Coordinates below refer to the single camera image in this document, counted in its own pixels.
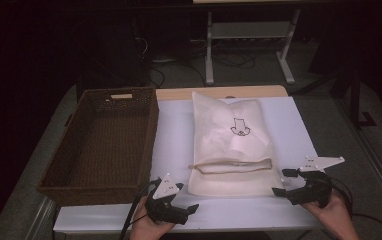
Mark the beige mesh laundry bag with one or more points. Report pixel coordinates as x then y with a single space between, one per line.
232 150

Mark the person's right hand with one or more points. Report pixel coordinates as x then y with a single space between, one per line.
335 220

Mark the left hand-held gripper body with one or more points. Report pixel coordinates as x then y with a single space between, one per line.
165 210

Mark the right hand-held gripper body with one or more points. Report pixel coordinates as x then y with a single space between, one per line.
315 191

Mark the white table mat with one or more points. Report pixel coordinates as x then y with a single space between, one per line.
172 133

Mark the black metal stand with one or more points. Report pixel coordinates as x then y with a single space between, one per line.
355 100

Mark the white metal desk frame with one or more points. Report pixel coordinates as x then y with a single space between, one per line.
249 30

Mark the brown wicker basket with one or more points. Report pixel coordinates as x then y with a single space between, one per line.
112 140

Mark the person's left hand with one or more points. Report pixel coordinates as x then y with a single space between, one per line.
149 228

